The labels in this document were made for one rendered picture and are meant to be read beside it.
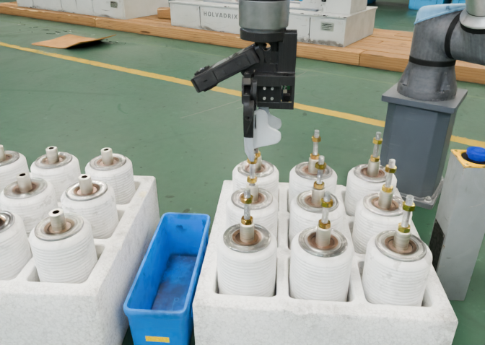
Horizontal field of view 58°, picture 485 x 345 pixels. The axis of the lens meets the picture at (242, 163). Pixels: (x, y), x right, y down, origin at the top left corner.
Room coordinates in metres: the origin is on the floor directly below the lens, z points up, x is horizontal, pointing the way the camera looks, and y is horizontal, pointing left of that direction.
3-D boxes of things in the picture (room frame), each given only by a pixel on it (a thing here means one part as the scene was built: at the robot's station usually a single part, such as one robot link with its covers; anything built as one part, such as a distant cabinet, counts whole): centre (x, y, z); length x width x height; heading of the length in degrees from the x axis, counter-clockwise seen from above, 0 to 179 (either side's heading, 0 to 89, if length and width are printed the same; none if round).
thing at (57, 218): (0.59, 0.30, 0.26); 0.02 x 0.02 x 0.03
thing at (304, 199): (0.67, -0.13, 0.25); 0.08 x 0.08 x 0.01
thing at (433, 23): (1.15, -0.51, 0.47); 0.13 x 0.12 x 0.14; 34
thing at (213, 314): (0.67, -0.13, 0.09); 0.39 x 0.39 x 0.18; 85
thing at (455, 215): (0.72, -0.43, 0.16); 0.07 x 0.07 x 0.31; 85
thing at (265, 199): (0.68, -0.02, 0.25); 0.08 x 0.08 x 0.01
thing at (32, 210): (0.71, 0.41, 0.16); 0.10 x 0.10 x 0.18
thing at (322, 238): (0.55, -0.12, 0.26); 0.02 x 0.02 x 0.03
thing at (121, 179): (0.82, 0.28, 0.16); 0.10 x 0.10 x 0.18
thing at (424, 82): (1.15, -0.50, 0.35); 0.15 x 0.15 x 0.10
